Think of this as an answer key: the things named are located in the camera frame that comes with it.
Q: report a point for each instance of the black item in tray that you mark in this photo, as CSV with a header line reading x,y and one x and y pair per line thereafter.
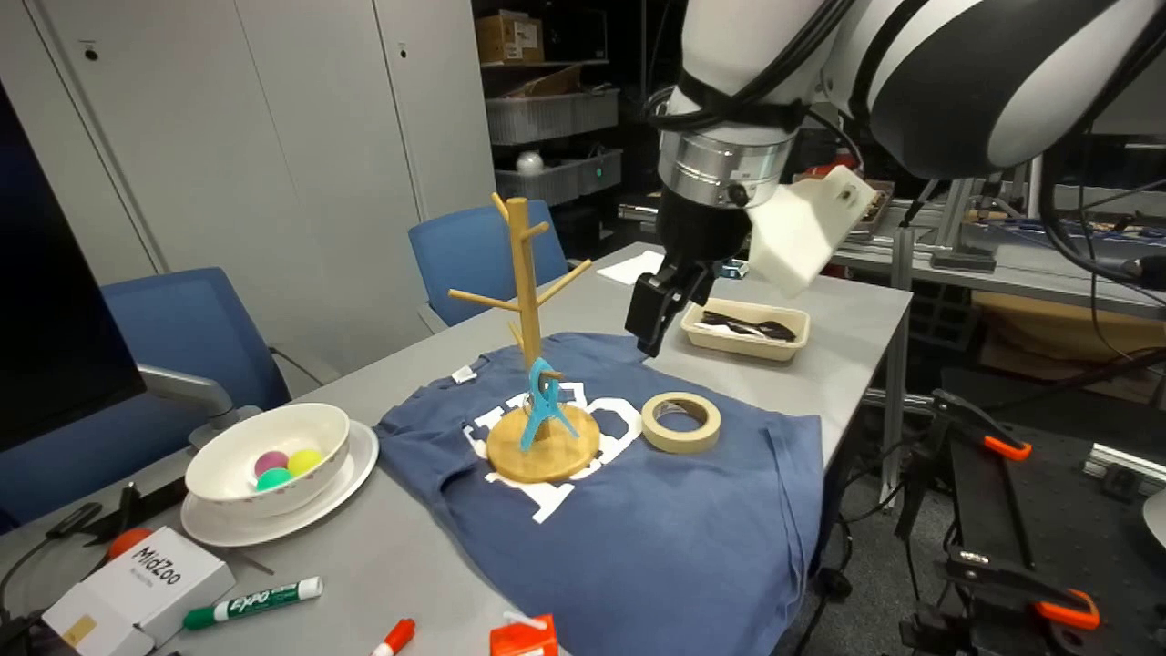
x,y
747,326

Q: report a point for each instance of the blue printed t-shirt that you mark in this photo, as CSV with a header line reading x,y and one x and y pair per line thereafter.
x,y
658,547

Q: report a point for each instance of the orange capped small bottle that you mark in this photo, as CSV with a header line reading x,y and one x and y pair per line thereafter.
x,y
521,634

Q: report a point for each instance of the beige masking tape roll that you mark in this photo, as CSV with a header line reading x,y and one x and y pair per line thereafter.
x,y
658,436

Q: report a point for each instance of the green white marker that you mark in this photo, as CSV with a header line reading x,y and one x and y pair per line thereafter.
x,y
249,604

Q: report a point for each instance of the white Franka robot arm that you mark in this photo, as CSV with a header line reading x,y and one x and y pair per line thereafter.
x,y
969,73

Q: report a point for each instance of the brown cardboard box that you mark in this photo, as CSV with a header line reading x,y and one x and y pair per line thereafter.
x,y
510,38

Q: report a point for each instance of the yellow ball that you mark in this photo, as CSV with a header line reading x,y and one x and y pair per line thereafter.
x,y
305,460

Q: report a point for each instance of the red marker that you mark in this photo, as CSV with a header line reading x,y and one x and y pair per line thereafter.
x,y
393,634

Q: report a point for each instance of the teal plastic clip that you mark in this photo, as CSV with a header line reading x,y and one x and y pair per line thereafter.
x,y
544,404

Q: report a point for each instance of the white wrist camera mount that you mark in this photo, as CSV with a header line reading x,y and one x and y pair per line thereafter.
x,y
797,231

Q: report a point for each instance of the orange black bar clamp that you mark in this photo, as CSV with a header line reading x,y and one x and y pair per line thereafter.
x,y
990,436
1033,595

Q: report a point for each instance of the wooden tree holder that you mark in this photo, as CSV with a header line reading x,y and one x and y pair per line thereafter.
x,y
526,278

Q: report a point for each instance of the beige shallow tray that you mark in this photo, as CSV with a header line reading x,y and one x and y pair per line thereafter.
x,y
730,345

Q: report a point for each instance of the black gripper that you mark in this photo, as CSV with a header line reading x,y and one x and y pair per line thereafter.
x,y
698,239

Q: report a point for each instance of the black computer monitor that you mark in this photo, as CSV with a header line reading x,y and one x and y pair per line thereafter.
x,y
47,305

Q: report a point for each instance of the pink ball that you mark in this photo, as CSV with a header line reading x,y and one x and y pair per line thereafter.
x,y
271,460

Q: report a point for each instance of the green ball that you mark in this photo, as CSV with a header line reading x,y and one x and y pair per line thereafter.
x,y
276,479

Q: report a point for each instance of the white cardboard box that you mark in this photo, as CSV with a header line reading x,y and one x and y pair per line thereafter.
x,y
138,595

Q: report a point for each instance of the white bowl with toys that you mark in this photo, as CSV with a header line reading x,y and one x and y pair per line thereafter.
x,y
346,479

